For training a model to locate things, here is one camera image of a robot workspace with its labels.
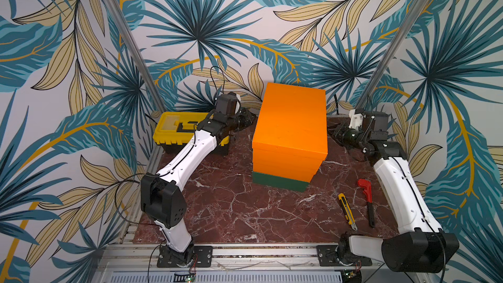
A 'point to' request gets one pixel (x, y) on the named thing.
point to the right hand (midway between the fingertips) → (327, 128)
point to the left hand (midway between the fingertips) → (256, 118)
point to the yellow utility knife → (348, 212)
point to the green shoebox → (279, 182)
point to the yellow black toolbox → (173, 130)
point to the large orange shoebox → (293, 157)
